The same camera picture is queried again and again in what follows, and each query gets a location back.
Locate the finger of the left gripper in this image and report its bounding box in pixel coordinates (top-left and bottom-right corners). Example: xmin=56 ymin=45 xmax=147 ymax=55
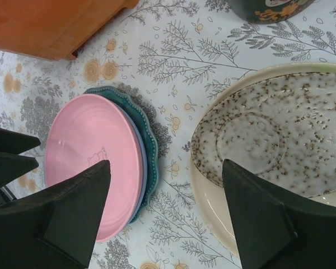
xmin=0 ymin=128 xmax=41 ymax=154
xmin=0 ymin=152 xmax=39 ymax=188

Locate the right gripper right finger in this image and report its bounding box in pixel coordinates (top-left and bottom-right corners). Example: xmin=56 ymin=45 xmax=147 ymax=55
xmin=222 ymin=159 xmax=336 ymax=268

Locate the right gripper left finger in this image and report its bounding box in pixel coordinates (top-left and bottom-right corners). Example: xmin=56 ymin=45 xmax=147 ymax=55
xmin=0 ymin=160 xmax=111 ymax=268

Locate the pink plate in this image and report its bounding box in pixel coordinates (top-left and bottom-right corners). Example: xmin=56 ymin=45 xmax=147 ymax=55
xmin=45 ymin=94 xmax=142 ymax=242

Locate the light blue plate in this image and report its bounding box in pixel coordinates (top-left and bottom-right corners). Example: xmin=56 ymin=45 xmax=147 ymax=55
xmin=119 ymin=108 xmax=148 ymax=224

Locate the orange plastic bin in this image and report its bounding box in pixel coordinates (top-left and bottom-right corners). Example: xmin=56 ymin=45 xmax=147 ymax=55
xmin=0 ymin=0 xmax=138 ymax=61

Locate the cream and green floral plate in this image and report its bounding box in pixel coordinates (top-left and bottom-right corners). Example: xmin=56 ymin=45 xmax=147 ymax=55
xmin=189 ymin=63 xmax=336 ymax=254

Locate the speckled grey stoneware plate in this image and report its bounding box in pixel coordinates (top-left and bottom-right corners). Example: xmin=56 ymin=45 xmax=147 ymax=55
xmin=191 ymin=72 xmax=336 ymax=197

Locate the dark teal scalloped plate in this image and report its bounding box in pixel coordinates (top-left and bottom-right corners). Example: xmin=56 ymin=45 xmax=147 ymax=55
xmin=85 ymin=86 xmax=159 ymax=223

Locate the floral patterned table mat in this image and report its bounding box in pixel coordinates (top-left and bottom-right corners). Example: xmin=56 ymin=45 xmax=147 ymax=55
xmin=0 ymin=1 xmax=336 ymax=268

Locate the black and red mug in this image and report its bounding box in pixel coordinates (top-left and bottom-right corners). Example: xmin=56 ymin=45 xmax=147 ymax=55
xmin=227 ymin=0 xmax=314 ymax=24

